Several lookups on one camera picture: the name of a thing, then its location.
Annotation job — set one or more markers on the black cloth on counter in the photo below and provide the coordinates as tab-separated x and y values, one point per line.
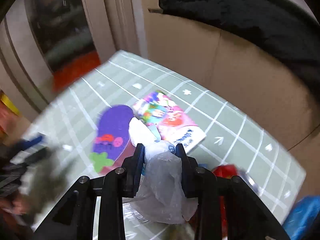
278	27

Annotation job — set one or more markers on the green grid tablecloth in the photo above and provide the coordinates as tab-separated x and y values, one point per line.
78	203

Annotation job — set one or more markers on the white plastic wrapper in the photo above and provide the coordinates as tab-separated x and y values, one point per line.
160	197

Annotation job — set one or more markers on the blue trash bag bin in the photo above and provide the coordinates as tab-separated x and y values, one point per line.
303	220

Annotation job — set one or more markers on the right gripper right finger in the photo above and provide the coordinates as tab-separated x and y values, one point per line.
189	177

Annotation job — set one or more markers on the pink tissue pack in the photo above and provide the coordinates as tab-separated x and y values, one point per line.
173	124

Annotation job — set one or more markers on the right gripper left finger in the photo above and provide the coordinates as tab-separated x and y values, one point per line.
133	166

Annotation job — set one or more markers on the crushed red soda can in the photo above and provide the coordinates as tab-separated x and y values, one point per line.
227	171

